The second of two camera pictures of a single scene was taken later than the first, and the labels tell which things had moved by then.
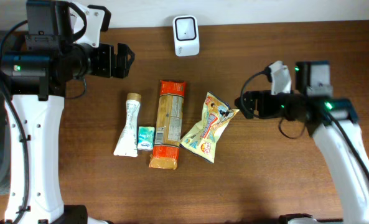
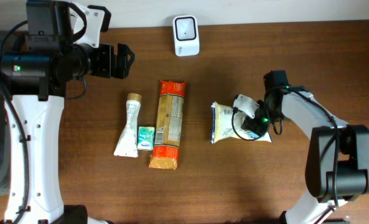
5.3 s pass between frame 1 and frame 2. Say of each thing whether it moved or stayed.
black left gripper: stayed
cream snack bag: moved
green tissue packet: stayed
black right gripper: moved
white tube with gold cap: stayed
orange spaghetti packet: stayed
